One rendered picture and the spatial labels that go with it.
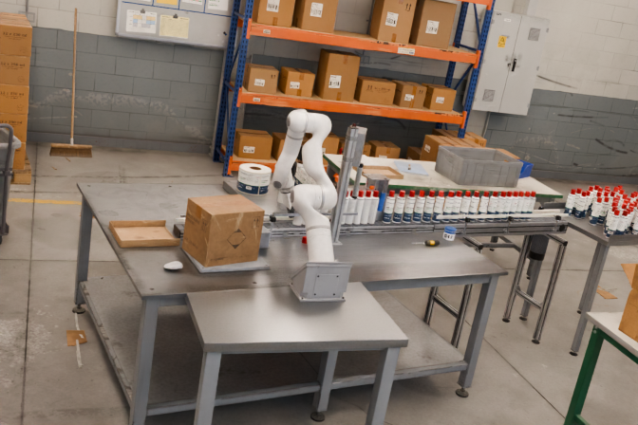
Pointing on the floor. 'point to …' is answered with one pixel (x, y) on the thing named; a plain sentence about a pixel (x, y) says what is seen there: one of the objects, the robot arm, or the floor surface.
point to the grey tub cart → (6, 171)
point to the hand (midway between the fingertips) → (290, 213)
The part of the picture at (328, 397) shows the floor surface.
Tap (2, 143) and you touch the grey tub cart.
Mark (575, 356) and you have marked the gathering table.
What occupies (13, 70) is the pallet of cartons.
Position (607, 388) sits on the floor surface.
